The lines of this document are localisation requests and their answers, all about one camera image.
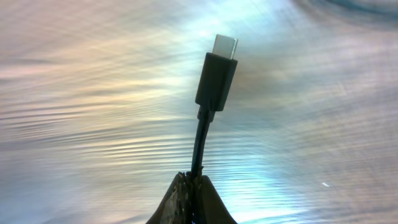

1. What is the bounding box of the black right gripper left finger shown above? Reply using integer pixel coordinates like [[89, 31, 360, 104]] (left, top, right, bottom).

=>
[[146, 172, 193, 224]]

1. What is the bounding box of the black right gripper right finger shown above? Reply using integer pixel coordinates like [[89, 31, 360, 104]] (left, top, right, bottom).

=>
[[193, 175, 237, 224]]

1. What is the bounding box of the black charger cable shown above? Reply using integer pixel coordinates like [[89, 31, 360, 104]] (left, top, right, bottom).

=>
[[190, 34, 239, 178]]

